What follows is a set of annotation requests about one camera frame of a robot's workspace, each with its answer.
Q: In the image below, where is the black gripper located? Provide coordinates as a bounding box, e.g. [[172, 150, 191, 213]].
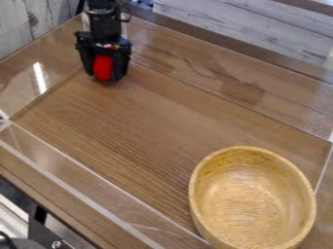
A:
[[73, 31, 132, 82]]

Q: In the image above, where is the black metal table bracket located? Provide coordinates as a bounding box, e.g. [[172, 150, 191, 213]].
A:
[[27, 205, 90, 249]]

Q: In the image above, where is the black cable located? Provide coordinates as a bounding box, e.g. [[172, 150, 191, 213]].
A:
[[0, 231, 19, 249]]

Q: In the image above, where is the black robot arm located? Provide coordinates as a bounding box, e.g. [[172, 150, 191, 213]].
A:
[[73, 0, 132, 82]]

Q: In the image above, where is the wooden oval bowl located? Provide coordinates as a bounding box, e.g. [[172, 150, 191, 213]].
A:
[[189, 146, 316, 249]]

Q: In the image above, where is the clear acrylic tray wall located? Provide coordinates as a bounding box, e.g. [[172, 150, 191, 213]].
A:
[[0, 19, 333, 249]]

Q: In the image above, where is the red toy strawberry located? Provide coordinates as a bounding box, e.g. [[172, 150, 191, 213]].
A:
[[92, 54, 114, 81]]

